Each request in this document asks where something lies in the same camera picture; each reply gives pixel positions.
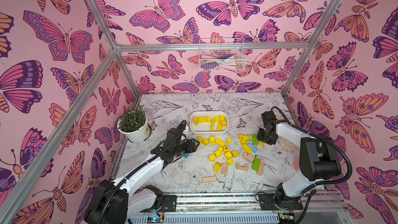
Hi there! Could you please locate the yellow cylinder block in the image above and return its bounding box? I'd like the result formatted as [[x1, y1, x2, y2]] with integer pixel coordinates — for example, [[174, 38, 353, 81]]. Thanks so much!
[[193, 117, 199, 125]]

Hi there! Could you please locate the potted green plant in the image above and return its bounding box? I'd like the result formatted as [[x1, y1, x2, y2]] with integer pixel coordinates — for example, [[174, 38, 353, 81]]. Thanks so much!
[[117, 108, 151, 143]]

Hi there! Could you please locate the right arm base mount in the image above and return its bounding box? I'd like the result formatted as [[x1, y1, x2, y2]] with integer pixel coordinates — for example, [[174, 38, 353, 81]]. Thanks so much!
[[255, 192, 304, 211]]

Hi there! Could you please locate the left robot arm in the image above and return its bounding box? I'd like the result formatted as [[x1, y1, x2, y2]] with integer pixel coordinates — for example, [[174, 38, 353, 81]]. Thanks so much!
[[84, 120, 200, 224]]

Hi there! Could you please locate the yellow long block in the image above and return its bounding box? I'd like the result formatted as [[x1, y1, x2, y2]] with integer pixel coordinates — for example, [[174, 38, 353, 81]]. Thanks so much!
[[217, 115, 228, 131]]

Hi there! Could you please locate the natural wood arch block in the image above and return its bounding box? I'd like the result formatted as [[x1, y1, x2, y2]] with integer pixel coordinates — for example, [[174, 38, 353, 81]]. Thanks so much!
[[236, 163, 249, 172]]

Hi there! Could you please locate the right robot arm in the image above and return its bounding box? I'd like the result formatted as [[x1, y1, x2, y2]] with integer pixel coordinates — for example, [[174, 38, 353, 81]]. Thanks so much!
[[257, 107, 353, 198]]

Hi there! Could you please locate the green rectangular block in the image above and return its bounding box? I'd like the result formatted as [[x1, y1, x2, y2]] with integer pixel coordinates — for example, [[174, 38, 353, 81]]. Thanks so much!
[[252, 158, 261, 172]]

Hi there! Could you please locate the long natural wood block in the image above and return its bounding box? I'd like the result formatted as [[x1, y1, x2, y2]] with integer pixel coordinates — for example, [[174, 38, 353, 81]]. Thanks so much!
[[202, 176, 217, 184]]

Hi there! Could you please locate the blue block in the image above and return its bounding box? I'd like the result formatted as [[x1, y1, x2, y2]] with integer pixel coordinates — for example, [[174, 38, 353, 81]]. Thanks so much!
[[247, 143, 258, 153]]

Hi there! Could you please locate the white plastic bin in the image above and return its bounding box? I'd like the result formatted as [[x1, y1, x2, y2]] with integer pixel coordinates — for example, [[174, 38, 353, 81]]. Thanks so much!
[[189, 111, 229, 135]]

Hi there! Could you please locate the beige work glove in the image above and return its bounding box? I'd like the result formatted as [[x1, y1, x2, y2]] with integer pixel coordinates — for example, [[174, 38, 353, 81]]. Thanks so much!
[[278, 137, 300, 150]]

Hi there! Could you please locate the natural wood block upright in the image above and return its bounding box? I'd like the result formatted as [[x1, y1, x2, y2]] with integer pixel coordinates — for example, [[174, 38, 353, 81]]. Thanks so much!
[[220, 163, 229, 176]]

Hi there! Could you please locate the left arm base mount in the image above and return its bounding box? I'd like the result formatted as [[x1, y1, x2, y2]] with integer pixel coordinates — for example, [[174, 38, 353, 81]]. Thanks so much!
[[144, 195, 177, 213]]

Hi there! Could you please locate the wire basket on wall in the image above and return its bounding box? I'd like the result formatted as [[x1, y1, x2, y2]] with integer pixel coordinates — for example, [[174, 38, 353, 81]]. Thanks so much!
[[198, 42, 247, 73]]

